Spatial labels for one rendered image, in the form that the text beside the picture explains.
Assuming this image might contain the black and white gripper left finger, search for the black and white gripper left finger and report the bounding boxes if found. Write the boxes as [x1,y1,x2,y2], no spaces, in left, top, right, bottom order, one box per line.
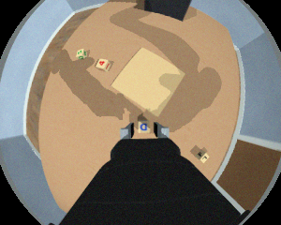
[120,123,134,140]

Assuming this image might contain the white block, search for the white block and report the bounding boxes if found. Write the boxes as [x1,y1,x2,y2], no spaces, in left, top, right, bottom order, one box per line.
[76,49,87,60]
[196,150,209,163]
[138,120,150,133]
[96,58,111,72]

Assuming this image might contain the tan flat mat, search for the tan flat mat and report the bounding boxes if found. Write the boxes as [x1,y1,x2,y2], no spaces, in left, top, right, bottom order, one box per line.
[111,48,185,117]

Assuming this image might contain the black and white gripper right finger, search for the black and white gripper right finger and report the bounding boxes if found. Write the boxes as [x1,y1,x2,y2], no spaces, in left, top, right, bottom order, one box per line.
[154,122,170,138]

